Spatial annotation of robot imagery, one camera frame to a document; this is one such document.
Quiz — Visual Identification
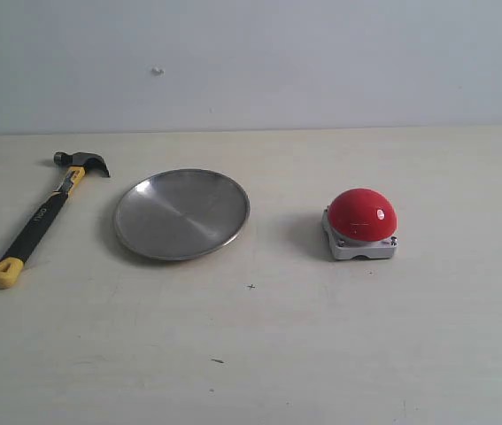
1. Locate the black and yellow claw hammer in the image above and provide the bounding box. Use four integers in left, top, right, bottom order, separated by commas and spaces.
0, 151, 110, 290

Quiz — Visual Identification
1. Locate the red dome push button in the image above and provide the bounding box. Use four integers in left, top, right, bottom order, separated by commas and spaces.
321, 189, 398, 260

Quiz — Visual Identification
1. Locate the round stainless steel plate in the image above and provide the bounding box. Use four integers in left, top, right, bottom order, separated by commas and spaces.
112, 168, 251, 261

